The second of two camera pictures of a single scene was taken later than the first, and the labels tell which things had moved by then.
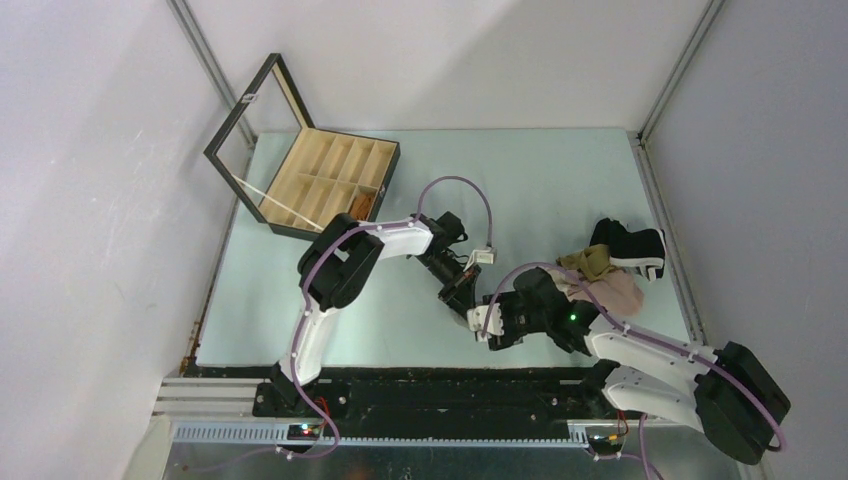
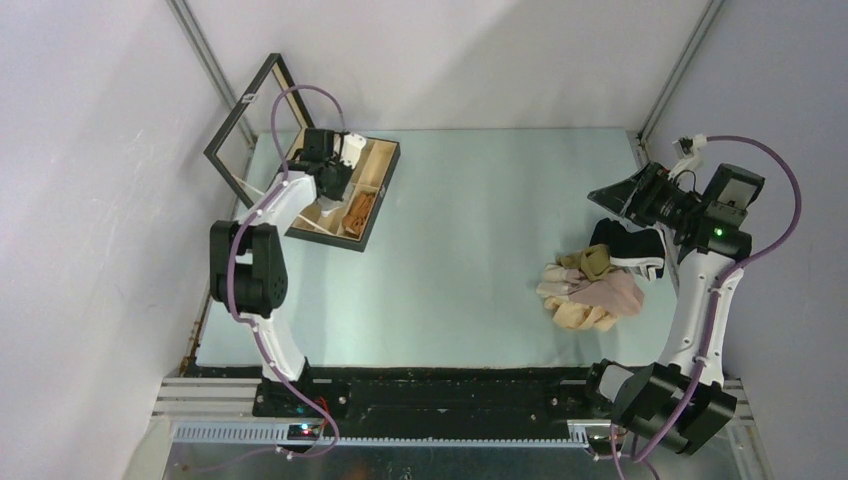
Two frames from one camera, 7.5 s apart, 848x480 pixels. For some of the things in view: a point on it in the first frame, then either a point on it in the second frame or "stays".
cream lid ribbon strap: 270,196 stays
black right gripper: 507,338 -> 620,196
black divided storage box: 293,177 stays
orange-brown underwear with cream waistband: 362,205 stays
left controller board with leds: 303,431 stays
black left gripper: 460,294 -> 337,193
